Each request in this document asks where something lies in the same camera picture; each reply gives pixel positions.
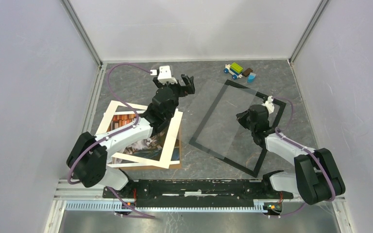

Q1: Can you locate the brown toy brick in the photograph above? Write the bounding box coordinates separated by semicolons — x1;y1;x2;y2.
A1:
242;68;253;77

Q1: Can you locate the aluminium rail frame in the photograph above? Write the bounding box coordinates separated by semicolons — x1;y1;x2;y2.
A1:
44;0;355;233

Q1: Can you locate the brown cardboard backing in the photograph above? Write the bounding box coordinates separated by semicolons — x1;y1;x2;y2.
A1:
110;128;182;170

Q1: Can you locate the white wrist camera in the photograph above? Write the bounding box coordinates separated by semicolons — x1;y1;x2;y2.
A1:
150;66;177;84
262;96;275;114

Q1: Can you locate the blue toy brick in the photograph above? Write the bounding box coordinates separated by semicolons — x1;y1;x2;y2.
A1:
247;72;256;83

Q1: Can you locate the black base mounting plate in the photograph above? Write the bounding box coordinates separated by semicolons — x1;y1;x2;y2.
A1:
117;179;294;208

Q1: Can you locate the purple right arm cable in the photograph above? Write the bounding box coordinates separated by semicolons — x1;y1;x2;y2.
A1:
268;96;337;219

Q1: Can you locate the clear acrylic sheet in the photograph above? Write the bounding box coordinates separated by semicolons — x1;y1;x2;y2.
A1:
181;80;258;159

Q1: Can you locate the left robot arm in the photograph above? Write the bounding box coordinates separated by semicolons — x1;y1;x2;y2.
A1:
66;74;196;198

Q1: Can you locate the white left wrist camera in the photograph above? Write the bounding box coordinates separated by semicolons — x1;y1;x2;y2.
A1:
150;66;177;84

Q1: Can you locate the toy brick car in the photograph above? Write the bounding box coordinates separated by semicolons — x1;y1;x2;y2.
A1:
223;62;243;80

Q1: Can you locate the white mat board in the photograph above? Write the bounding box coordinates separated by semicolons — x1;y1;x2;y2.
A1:
96;100;183;169

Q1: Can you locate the black picture frame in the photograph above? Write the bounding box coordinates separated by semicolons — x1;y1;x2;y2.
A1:
188;80;286;178

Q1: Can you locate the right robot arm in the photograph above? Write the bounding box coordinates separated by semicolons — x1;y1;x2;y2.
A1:
236;104;346;205

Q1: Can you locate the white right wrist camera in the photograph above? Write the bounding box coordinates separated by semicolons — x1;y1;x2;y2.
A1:
262;96;275;114

